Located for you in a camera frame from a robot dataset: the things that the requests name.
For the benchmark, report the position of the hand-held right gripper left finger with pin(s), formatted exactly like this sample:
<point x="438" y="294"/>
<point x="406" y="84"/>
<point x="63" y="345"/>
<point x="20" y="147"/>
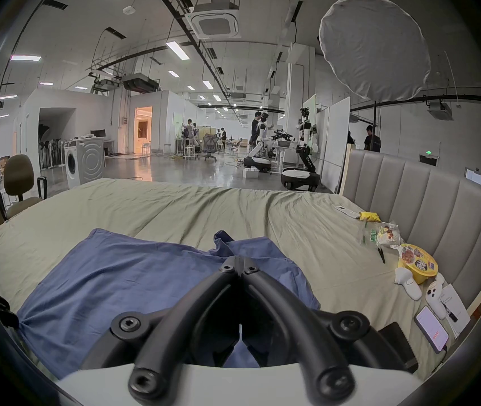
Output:
<point x="181" y="324"/>

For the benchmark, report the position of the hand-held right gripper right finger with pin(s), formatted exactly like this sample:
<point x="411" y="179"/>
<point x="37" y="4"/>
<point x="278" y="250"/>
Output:
<point x="295" y="324"/>

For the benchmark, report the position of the blue shirt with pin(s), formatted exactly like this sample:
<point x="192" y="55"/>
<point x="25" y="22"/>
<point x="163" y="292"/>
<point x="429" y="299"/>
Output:
<point x="117" y="286"/>

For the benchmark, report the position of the black power bank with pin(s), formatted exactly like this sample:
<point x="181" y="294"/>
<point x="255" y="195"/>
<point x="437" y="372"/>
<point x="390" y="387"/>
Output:
<point x="399" y="343"/>

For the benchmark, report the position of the black pen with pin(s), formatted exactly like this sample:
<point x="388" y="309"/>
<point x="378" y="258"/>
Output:
<point x="381" y="255"/>

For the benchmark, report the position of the bed with pale green sheet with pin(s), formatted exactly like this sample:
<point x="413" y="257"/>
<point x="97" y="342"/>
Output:
<point x="172" y="214"/>

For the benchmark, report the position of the white hand controller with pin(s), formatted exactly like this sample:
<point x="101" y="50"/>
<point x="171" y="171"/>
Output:
<point x="435" y="296"/>
<point x="407" y="284"/>

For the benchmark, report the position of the white remote control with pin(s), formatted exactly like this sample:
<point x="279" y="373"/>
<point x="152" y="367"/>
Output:
<point x="347" y="212"/>

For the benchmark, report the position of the clear printed snack bag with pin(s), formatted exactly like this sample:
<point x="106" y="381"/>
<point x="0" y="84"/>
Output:
<point x="386" y="233"/>

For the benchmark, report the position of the yellow snack bag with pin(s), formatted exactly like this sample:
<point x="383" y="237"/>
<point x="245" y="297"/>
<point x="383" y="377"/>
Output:
<point x="369" y="217"/>

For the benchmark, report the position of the black phone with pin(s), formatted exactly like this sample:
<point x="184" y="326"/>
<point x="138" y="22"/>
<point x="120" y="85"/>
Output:
<point x="431" y="329"/>

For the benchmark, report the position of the yellow instant noodle bowl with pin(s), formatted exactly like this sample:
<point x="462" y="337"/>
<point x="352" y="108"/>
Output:
<point x="418" y="262"/>

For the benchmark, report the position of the black wheeled robot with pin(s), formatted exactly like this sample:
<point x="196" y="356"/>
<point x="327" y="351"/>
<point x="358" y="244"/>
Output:
<point x="301" y="171"/>

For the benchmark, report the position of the white box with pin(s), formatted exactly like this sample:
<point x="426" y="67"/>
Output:
<point x="250" y="173"/>

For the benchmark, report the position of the white paper card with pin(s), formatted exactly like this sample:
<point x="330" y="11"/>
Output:
<point x="456" y="307"/>

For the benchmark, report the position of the white humanoid robot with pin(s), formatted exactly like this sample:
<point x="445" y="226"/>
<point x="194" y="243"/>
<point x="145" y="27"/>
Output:
<point x="259" y="150"/>

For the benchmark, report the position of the grey padded headboard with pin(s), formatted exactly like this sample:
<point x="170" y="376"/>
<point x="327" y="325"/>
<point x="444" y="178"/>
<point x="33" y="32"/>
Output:
<point x="426" y="201"/>

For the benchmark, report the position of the grey office chair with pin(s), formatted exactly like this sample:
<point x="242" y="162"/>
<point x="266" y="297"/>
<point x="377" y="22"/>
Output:
<point x="209" y="144"/>

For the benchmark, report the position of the white washing machine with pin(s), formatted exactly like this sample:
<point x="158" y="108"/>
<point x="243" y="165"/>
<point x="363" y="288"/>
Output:
<point x="86" y="161"/>

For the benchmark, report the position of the brown office chair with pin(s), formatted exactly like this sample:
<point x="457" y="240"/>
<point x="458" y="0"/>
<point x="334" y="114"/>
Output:
<point x="18" y="176"/>

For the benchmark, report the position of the white round softbox lamp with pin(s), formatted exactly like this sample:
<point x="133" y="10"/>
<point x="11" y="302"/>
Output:
<point x="375" y="45"/>

